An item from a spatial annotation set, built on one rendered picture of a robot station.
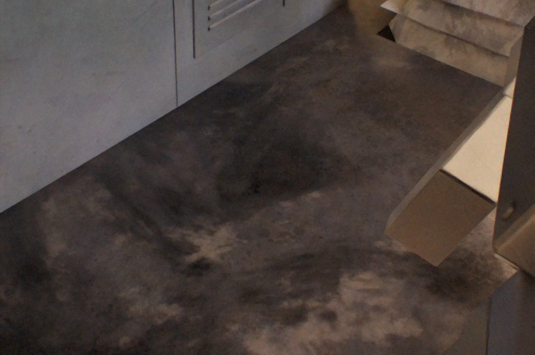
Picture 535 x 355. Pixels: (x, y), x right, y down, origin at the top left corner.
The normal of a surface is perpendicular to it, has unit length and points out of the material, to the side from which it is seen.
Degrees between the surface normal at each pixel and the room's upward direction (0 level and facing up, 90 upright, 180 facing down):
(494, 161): 83
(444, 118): 0
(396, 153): 0
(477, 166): 83
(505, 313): 66
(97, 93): 90
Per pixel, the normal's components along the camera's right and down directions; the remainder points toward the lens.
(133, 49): 0.76, 0.45
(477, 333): -0.84, -0.55
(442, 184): -0.29, 0.51
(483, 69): -0.54, 0.13
